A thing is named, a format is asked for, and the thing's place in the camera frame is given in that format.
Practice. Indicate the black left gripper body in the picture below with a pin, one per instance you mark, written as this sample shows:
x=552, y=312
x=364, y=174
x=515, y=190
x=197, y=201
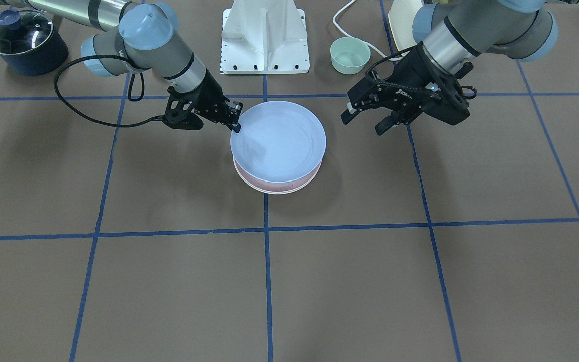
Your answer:
x=416, y=75

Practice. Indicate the green bowl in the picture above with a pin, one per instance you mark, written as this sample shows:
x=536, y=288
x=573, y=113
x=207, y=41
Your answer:
x=349, y=55

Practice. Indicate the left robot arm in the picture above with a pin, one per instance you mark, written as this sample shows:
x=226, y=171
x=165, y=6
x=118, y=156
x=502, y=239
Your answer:
x=448, y=37

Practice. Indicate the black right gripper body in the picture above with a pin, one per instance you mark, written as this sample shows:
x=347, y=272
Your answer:
x=211, y=94

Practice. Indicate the pink plate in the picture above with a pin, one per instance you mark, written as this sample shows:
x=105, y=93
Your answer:
x=275, y=188

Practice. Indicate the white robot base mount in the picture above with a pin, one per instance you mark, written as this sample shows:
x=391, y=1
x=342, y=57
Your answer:
x=264, y=38

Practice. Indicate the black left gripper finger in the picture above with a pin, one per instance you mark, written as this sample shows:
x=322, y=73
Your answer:
x=386, y=124
x=349, y=114

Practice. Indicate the blue plate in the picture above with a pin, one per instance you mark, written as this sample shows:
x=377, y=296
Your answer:
x=279, y=142

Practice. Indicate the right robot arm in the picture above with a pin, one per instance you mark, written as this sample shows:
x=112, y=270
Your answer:
x=136, y=37

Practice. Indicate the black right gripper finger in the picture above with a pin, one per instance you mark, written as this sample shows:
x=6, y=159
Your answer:
x=235, y=127

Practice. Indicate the dark blue lidded pot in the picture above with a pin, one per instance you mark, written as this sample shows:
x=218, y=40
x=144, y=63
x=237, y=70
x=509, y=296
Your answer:
x=30, y=43

